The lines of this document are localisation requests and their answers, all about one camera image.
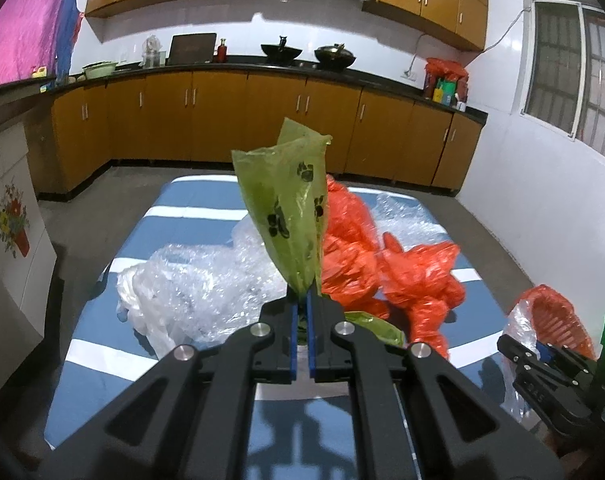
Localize red plastic bag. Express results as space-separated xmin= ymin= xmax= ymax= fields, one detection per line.
xmin=321 ymin=176 xmax=389 ymax=320
xmin=379 ymin=232 xmax=465 ymax=360

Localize green basin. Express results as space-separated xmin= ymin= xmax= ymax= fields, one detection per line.
xmin=82 ymin=62 xmax=118 ymax=80

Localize pink hanging cloth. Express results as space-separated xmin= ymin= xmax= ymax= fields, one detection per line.
xmin=0 ymin=0 xmax=84 ymax=84

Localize large clear bubble wrap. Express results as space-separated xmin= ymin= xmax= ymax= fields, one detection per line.
xmin=116 ymin=216 xmax=286 ymax=358

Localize red basket with bag liner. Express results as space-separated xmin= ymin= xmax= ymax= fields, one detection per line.
xmin=501 ymin=285 xmax=597 ymax=422

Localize blue white striped table mat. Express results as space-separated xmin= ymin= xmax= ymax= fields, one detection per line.
xmin=44 ymin=174 xmax=505 ymax=479

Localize red bottle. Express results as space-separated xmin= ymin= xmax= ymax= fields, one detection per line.
xmin=216 ymin=38 xmax=228 ymax=63

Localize green yellow containers on counter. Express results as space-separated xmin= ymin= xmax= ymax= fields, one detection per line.
xmin=432 ymin=79 xmax=457 ymax=106

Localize clear jar on counter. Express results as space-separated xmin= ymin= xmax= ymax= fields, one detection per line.
xmin=142 ymin=35 xmax=161 ymax=68

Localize dark cutting board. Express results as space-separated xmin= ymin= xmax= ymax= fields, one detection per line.
xmin=166 ymin=32 xmax=217 ymax=66

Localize black lidded wok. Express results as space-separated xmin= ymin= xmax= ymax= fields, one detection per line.
xmin=315 ymin=44 xmax=356 ymax=72

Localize lower wooden kitchen cabinets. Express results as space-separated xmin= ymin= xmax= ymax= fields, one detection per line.
xmin=26 ymin=70 xmax=487 ymax=197

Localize green paw-print plastic bag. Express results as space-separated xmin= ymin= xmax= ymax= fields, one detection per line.
xmin=232 ymin=118 xmax=406 ymax=347

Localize red bag on counter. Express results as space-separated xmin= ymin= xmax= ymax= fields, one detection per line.
xmin=423 ymin=58 xmax=469 ymax=99

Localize barred window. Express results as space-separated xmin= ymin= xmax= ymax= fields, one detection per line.
xmin=521 ymin=0 xmax=605 ymax=157

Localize black wok with ladle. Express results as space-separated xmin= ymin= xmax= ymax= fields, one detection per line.
xmin=261 ymin=36 xmax=303 ymax=66

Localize white flower-decal cabinet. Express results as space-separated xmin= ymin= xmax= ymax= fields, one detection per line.
xmin=0 ymin=124 xmax=56 ymax=391

